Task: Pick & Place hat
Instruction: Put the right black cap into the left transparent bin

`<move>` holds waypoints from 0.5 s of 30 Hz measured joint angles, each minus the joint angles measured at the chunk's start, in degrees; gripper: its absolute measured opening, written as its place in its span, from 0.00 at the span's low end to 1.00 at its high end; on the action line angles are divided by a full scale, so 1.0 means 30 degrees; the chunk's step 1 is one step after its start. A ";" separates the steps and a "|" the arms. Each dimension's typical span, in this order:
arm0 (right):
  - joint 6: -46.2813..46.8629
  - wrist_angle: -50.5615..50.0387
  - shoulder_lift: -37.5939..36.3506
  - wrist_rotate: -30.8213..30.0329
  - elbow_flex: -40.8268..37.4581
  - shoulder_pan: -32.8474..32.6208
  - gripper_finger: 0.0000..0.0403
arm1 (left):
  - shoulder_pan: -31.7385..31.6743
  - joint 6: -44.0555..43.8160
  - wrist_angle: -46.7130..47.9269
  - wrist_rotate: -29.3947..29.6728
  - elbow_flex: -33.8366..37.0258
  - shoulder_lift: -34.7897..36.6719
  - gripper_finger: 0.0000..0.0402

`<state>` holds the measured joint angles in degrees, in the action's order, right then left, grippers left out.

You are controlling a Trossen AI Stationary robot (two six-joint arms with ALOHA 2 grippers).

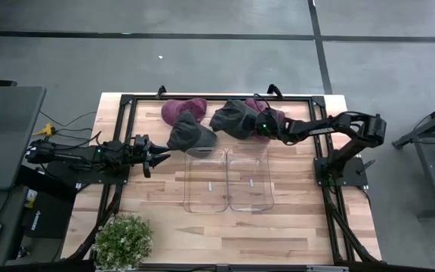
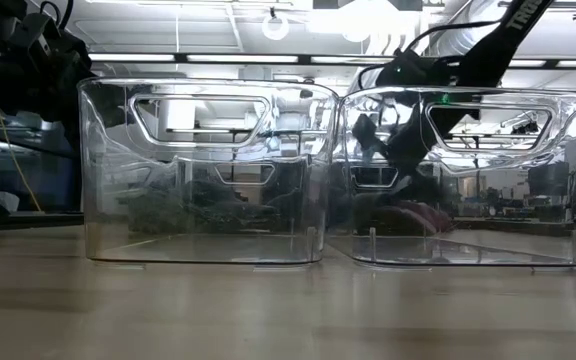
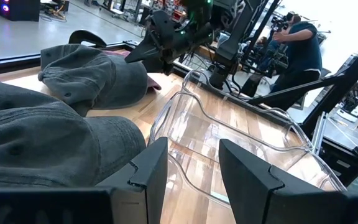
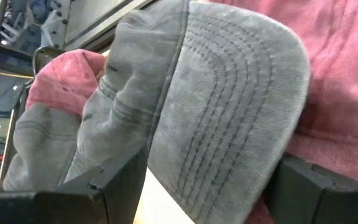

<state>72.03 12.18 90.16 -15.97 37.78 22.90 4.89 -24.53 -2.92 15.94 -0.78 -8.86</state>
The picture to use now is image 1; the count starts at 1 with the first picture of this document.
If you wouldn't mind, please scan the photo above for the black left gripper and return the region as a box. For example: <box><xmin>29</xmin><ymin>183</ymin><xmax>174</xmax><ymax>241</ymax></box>
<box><xmin>128</xmin><ymin>133</ymin><xmax>172</xmax><ymax>179</ymax></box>

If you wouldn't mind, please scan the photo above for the maroon cap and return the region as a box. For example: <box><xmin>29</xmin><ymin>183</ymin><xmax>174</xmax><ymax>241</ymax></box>
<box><xmin>244</xmin><ymin>97</ymin><xmax>287</xmax><ymax>144</ymax></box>
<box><xmin>160</xmin><ymin>97</ymin><xmax>208</xmax><ymax>128</ymax></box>

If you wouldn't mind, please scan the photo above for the dark grey cap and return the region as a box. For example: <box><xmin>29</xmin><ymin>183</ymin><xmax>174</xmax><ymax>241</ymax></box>
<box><xmin>166</xmin><ymin>110</ymin><xmax>219</xmax><ymax>159</ymax></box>
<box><xmin>208</xmin><ymin>99</ymin><xmax>259</xmax><ymax>141</ymax></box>

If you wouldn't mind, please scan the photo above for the clear plastic bin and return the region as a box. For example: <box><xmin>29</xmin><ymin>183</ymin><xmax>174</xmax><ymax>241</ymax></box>
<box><xmin>182</xmin><ymin>146</ymin><xmax>229</xmax><ymax>214</ymax></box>
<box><xmin>226</xmin><ymin>145</ymin><xmax>275</xmax><ymax>212</ymax></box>

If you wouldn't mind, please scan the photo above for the small green potted plant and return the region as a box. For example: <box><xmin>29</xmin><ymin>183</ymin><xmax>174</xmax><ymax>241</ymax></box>
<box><xmin>94</xmin><ymin>213</ymin><xmax>154</xmax><ymax>271</ymax></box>

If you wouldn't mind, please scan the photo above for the yellow power plug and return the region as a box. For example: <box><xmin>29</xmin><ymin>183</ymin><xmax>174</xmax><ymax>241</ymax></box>
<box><xmin>32</xmin><ymin>123</ymin><xmax>56</xmax><ymax>137</ymax></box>

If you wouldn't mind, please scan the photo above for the black equipment box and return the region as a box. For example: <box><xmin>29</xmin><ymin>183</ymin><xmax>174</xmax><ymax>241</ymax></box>
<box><xmin>23</xmin><ymin>188</ymin><xmax>78</xmax><ymax>240</ymax></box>

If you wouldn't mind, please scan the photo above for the dark grey side table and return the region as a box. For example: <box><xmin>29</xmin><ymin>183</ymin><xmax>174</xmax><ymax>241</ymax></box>
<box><xmin>0</xmin><ymin>85</ymin><xmax>48</xmax><ymax>192</ymax></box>

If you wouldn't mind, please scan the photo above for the black desk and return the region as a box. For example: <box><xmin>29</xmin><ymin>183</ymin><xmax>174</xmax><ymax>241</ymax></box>
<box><xmin>0</xmin><ymin>184</ymin><xmax>29</xmax><ymax>269</ymax></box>

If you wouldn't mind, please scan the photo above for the black neighbouring workstation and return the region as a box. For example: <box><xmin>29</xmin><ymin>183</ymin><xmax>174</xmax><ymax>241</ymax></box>
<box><xmin>392</xmin><ymin>96</ymin><xmax>435</xmax><ymax>220</ymax></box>

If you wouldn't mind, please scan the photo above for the black aluminium table frame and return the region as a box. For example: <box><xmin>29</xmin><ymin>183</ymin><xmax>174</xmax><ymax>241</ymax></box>
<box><xmin>62</xmin><ymin>93</ymin><xmax>384</xmax><ymax>272</ymax></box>

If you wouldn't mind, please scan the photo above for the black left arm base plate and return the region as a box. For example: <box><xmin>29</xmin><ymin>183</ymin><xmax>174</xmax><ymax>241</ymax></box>
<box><xmin>45</xmin><ymin>160</ymin><xmax>131</xmax><ymax>186</ymax></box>

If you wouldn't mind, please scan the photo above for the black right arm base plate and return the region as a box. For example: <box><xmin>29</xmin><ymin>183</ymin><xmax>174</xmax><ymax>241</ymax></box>
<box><xmin>313</xmin><ymin>156</ymin><xmax>369</xmax><ymax>187</ymax></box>

